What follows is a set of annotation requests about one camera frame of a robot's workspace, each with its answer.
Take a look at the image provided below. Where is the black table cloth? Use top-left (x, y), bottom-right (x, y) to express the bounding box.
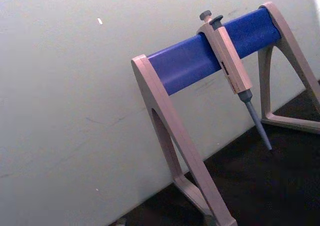
top-left (108, 79), bottom-right (320, 226)

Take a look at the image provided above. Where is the beige pipette stand blue bar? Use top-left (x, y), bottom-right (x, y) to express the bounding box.
top-left (130, 1), bottom-right (320, 226)

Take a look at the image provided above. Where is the beige pipette grey tip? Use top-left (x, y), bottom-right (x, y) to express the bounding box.
top-left (196, 10), bottom-right (274, 151)

